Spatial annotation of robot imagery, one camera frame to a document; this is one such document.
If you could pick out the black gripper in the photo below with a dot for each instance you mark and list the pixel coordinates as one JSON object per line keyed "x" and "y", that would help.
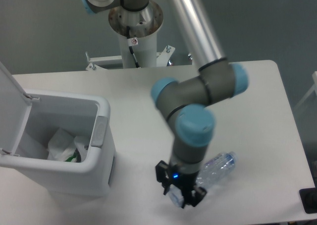
{"x": 179, "y": 182}

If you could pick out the clear plastic water bottle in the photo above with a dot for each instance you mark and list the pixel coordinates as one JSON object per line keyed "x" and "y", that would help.
{"x": 216, "y": 169}

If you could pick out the white plastic pouch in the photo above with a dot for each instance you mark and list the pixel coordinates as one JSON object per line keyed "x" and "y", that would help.
{"x": 82, "y": 146}

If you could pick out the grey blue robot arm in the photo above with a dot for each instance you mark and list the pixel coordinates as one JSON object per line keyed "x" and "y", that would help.
{"x": 183, "y": 105}

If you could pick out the white plastic trash can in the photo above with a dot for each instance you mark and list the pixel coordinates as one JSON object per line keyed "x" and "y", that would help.
{"x": 28, "y": 120}

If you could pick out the white wrapper in bin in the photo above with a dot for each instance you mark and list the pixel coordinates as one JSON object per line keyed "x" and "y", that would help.
{"x": 61, "y": 147}

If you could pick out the black device at table edge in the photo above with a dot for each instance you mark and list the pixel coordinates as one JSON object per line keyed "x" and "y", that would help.
{"x": 309, "y": 199}

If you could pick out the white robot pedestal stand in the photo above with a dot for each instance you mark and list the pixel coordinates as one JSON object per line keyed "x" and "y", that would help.
{"x": 135, "y": 52}

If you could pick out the white frame at right edge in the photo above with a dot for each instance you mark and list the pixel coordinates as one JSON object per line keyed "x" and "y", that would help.
{"x": 307, "y": 98}

